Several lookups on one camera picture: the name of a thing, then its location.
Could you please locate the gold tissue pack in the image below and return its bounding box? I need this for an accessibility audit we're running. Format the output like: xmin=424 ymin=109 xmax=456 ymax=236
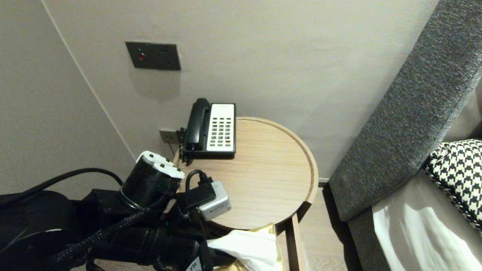
xmin=207 ymin=224 xmax=284 ymax=271

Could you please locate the round wooden side table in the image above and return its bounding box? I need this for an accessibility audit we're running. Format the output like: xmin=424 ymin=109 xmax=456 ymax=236
xmin=171 ymin=117 xmax=319 ymax=231

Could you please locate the white motor end cap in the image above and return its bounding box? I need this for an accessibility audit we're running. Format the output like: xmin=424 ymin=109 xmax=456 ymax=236
xmin=136 ymin=151 xmax=186 ymax=180

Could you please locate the black and white telephone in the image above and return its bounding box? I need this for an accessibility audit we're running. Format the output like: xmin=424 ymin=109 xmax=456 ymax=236
xmin=181 ymin=102 xmax=237 ymax=158

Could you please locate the black telephone handset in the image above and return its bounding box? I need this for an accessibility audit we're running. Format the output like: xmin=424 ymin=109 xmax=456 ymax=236
xmin=185 ymin=98 xmax=210 ymax=151

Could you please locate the white bed sheet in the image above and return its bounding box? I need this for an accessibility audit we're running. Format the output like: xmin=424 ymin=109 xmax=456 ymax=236
xmin=372 ymin=169 xmax=482 ymax=271

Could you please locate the grey fabric headboard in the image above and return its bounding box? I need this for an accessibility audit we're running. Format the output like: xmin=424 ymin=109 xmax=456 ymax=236
xmin=328 ymin=0 xmax=482 ymax=271

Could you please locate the black-white houndstooth pillow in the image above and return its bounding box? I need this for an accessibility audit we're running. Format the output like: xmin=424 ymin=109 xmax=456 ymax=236
xmin=424 ymin=139 xmax=482 ymax=231

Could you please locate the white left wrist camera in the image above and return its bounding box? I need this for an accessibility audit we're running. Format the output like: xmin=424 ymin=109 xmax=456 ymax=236
xmin=177 ymin=181 xmax=232 ymax=222

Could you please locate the black coiled telephone cord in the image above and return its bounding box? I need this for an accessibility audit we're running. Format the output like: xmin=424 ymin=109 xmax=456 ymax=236
xmin=177 ymin=128 xmax=194 ymax=166

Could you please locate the metal wall socket plate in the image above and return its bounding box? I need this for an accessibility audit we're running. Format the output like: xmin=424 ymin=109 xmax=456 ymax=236
xmin=159 ymin=129 xmax=180 ymax=144

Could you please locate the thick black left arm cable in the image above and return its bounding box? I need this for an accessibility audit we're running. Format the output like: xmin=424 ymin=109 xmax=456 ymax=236
xmin=0 ymin=168 xmax=125 ymax=206

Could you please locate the dark wall switch panel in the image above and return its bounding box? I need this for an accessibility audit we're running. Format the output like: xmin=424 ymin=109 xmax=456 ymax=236
xmin=125 ymin=41 xmax=182 ymax=71

